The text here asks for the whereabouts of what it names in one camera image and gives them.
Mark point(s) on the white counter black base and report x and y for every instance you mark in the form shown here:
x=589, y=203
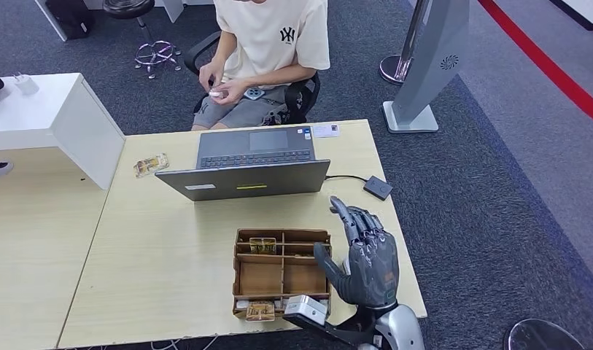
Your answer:
x=583, y=9

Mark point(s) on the person's left hand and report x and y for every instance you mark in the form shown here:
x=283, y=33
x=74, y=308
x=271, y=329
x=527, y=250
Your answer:
x=233, y=92

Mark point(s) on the grey kiosk stand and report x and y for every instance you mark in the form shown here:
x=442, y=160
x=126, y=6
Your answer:
x=431, y=63

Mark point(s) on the black square usb hub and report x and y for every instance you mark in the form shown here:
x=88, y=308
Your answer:
x=377, y=187

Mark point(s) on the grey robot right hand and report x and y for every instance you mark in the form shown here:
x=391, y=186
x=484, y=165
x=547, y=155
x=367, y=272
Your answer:
x=373, y=270

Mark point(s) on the white ID card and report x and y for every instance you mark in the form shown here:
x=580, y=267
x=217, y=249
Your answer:
x=326, y=131

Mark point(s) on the round dark glossy stool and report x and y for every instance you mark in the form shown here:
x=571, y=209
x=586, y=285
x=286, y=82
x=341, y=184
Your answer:
x=540, y=336

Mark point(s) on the black bag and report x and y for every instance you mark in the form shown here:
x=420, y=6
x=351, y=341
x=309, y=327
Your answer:
x=71, y=17

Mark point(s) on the white desk panel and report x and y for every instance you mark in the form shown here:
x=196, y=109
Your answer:
x=173, y=9
x=52, y=20

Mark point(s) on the black stool chrome base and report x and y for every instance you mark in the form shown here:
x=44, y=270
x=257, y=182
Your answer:
x=127, y=7

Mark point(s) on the person's right hand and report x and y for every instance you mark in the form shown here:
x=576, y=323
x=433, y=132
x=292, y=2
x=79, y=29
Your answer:
x=211, y=75

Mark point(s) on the person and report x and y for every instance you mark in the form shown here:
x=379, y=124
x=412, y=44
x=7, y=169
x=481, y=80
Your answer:
x=272, y=43

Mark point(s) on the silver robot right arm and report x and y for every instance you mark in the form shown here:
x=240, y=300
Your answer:
x=400, y=328

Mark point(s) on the wooden card organizer box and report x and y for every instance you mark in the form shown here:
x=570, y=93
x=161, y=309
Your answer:
x=267, y=278

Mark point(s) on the small white case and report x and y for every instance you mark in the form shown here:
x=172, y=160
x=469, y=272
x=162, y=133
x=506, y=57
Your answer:
x=216, y=93

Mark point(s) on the person's left forearm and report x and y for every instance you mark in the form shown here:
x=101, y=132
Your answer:
x=277, y=76

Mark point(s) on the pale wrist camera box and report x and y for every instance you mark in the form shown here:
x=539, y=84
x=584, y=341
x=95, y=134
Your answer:
x=306, y=309

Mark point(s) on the white charger plug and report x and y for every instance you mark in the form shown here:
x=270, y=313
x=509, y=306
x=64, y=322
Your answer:
x=27, y=85

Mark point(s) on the black office chair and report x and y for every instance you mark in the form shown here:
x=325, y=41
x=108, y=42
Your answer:
x=301, y=96

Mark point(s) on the grey open laptop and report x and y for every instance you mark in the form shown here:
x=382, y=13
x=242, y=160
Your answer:
x=248, y=181

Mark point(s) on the person's right forearm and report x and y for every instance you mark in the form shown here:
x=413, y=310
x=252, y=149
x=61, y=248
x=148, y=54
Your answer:
x=222, y=50

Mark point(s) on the chrome stanchion post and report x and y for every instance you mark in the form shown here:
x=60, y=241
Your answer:
x=390, y=70

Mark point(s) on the white desk cabinet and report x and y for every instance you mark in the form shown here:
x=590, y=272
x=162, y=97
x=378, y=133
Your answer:
x=45, y=116

